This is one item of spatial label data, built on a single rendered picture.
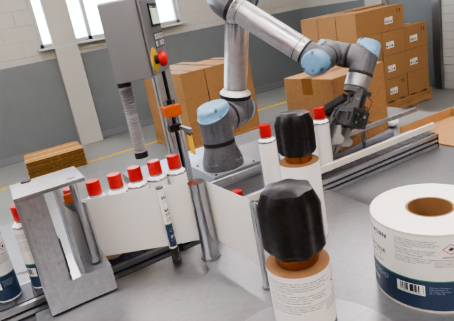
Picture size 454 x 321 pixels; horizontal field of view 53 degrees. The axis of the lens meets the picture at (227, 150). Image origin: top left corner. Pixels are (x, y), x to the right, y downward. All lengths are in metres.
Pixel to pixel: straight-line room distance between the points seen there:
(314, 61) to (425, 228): 0.69
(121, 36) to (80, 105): 5.36
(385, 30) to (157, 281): 4.45
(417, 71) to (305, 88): 3.95
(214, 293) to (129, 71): 0.55
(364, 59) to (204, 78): 3.32
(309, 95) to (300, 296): 1.17
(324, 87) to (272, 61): 6.13
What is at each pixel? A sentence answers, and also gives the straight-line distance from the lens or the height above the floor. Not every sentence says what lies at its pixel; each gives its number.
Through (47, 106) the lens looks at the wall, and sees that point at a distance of 6.51.
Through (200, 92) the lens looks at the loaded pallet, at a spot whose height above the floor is 0.67.
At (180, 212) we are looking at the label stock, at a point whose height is 0.99.
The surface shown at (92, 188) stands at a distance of 1.12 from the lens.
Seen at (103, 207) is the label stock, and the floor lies 1.04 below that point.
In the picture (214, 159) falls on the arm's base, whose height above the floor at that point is 0.92.
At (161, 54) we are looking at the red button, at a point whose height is 1.34.
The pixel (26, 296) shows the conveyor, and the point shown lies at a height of 0.88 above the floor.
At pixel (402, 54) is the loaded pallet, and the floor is 0.61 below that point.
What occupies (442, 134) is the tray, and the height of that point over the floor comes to 0.83.
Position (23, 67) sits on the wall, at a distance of 6.45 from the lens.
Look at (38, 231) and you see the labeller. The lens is 0.98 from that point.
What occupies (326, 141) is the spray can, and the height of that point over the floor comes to 0.98.
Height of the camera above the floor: 1.41
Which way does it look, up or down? 17 degrees down
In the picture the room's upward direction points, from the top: 11 degrees counter-clockwise
